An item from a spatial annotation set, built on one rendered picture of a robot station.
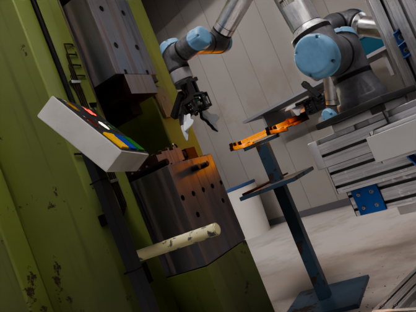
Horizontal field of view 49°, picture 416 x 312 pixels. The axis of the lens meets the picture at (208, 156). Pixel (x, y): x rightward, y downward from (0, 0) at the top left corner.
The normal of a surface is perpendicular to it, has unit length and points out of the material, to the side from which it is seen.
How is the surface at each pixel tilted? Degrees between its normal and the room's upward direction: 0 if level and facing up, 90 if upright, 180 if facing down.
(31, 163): 90
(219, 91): 90
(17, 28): 90
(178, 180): 90
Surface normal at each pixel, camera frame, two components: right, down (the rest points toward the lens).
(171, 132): 0.79, -0.36
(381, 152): -0.70, 0.24
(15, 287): -0.49, 0.14
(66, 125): -0.11, -0.03
